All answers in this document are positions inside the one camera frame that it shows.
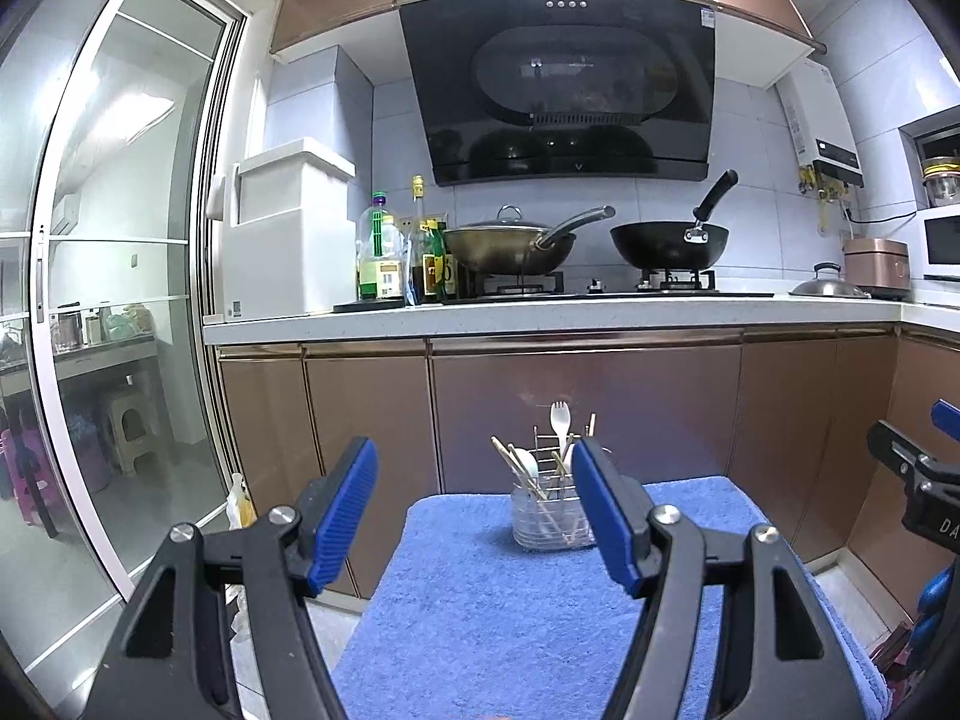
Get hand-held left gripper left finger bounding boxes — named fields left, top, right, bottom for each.
left=85, top=435, right=380, bottom=720

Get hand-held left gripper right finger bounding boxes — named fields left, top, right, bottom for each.
left=570, top=436, right=848, bottom=720

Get wire and glass utensil holder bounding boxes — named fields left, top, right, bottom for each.
left=510, top=426, right=601, bottom=553

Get white plastic fork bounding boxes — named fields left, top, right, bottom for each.
left=550, top=400, right=572, bottom=470

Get plastic bag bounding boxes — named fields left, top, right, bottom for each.
left=223, top=472, right=260, bottom=535

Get blue towel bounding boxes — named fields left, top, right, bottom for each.
left=330, top=474, right=893, bottom=720

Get pink rice cooker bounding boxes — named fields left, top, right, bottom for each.
left=844, top=236, right=913, bottom=294

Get white microwave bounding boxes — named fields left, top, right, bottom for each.
left=921, top=211, right=960, bottom=283

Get steel pot lid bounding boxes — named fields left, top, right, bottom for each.
left=789, top=261, right=873, bottom=302

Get plastic stool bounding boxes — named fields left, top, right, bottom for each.
left=100, top=388, right=164, bottom=475

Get black gas stove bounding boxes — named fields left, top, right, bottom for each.
left=442, top=268, right=776, bottom=305

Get glass jar with yellow rim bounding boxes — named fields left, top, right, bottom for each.
left=922, top=156, right=960, bottom=208

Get water heater pipes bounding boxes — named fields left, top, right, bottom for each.
left=795, top=165, right=853, bottom=238

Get clear bottle with yellow label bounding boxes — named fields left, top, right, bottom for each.
left=375, top=214, right=407, bottom=300

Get dark bottle with green label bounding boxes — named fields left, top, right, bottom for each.
left=424, top=219, right=459, bottom=298

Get black frying pan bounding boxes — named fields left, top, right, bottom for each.
left=609, top=169, right=740, bottom=272

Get white ribbed box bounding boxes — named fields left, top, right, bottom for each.
left=221, top=136, right=358, bottom=323

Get steel wok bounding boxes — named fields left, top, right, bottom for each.
left=442, top=206, right=617, bottom=277

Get tall bottle with yellow cap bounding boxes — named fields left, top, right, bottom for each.
left=408, top=175, right=429, bottom=305

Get glass wok lid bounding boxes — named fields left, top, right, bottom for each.
left=448, top=203, right=575, bottom=238

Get white water heater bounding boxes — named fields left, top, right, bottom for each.
left=775, top=60, right=866, bottom=189

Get white air conditioner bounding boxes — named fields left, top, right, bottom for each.
left=48, top=191, right=84, bottom=234

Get sliding glass door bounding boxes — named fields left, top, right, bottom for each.
left=0, top=0, right=250, bottom=700

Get white pipe casing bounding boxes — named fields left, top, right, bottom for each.
left=264, top=45, right=374, bottom=241

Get black range hood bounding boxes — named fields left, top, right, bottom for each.
left=397, top=0, right=718, bottom=188

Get black power cable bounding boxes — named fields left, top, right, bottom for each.
left=843, top=206, right=928, bottom=227

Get recessed wall shelf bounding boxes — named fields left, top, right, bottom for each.
left=898, top=109, right=960, bottom=215

